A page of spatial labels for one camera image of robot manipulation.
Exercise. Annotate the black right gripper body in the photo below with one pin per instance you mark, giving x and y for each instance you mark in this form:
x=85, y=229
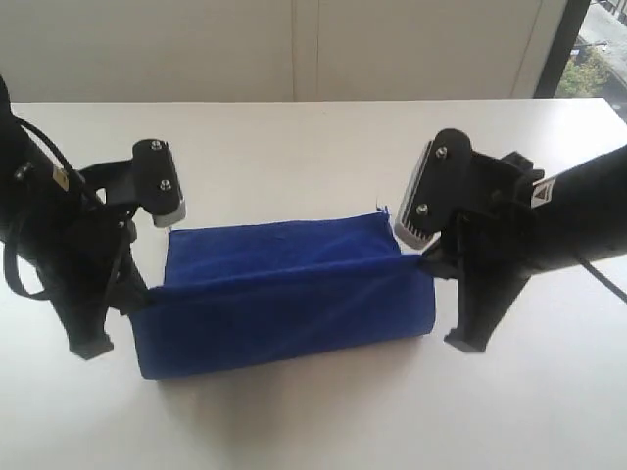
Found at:
x=481, y=240

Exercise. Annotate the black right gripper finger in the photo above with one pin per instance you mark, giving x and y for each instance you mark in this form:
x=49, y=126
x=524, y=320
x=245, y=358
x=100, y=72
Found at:
x=439, y=263
x=482, y=304

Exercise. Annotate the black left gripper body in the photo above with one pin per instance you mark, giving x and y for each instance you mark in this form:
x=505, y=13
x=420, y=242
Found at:
x=63, y=239

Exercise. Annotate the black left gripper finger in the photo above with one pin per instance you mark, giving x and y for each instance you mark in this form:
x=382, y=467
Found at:
x=130, y=294
x=83, y=320

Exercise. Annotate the blue microfibre towel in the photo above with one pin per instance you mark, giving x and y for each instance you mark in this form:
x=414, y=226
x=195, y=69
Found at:
x=239, y=296

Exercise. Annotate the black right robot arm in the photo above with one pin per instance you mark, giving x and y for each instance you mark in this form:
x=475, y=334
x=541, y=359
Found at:
x=577, y=218

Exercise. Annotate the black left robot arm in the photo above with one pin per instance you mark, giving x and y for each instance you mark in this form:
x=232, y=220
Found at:
x=22, y=141

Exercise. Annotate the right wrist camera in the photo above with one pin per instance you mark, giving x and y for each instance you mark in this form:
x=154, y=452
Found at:
x=434, y=189

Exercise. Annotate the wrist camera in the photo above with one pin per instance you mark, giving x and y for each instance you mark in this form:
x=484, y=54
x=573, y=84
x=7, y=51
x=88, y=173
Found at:
x=434, y=189
x=156, y=184

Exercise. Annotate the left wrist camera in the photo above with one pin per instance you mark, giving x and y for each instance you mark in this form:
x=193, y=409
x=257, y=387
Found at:
x=156, y=184

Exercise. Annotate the dark window frame post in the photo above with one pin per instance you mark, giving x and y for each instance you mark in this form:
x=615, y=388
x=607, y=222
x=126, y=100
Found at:
x=566, y=34

